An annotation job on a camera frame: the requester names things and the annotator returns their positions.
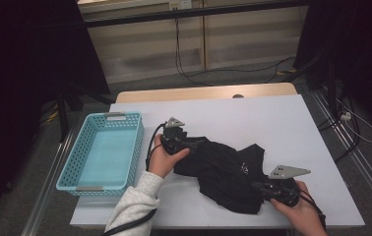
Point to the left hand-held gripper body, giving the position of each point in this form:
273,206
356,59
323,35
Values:
174,137

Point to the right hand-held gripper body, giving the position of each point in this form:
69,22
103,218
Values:
285,172

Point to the black pants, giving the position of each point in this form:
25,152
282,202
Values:
220,170

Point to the light blue plastic basket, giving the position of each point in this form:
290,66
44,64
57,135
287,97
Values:
102,157

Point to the person's left hand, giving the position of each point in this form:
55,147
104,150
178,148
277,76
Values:
162,162

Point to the person's right hand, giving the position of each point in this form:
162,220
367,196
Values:
302,216

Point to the wooden table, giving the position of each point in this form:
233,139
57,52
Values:
190,93

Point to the white power plug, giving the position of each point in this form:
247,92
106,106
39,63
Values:
345,116

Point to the black metal stand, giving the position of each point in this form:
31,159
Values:
331,91

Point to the yellow floor tape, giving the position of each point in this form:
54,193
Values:
52,116
287,71

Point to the black tripod stand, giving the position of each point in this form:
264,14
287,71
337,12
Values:
63,114

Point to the black horizontal bar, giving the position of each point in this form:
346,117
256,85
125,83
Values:
190,13

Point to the narrow black curtain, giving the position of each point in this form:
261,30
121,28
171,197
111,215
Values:
354,39

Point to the wide black curtain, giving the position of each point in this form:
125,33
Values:
16,65

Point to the aluminium floor rail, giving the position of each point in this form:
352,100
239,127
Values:
364,167
48,187

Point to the white wall outlet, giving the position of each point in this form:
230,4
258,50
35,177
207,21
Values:
180,4

